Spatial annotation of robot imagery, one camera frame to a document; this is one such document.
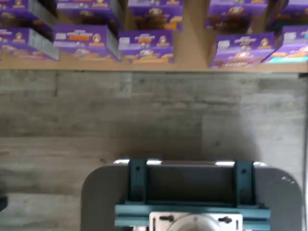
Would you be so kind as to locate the purple snack box teal label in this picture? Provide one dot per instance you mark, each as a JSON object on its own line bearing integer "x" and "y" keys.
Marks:
{"x": 293, "y": 43}

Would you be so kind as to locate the purple snack box orange label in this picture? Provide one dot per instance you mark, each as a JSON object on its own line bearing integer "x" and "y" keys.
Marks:
{"x": 144, "y": 48}
{"x": 81, "y": 36}

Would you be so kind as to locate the small dark object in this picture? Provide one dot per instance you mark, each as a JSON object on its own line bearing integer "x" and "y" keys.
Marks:
{"x": 3, "y": 204}

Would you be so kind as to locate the black box between brackets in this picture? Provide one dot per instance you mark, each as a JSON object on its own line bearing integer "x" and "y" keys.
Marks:
{"x": 190, "y": 183}

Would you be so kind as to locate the teal metal bracket frame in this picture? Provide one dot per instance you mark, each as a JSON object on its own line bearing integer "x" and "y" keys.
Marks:
{"x": 137, "y": 183}

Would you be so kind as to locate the tan wooden shelf board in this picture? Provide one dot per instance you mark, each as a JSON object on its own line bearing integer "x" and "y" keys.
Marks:
{"x": 154, "y": 67}

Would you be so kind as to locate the grey rounded base plate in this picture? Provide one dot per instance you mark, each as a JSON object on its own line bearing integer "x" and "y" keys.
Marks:
{"x": 101, "y": 192}

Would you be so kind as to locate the white square mounting plate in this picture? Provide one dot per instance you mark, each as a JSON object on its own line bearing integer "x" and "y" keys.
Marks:
{"x": 156, "y": 223}

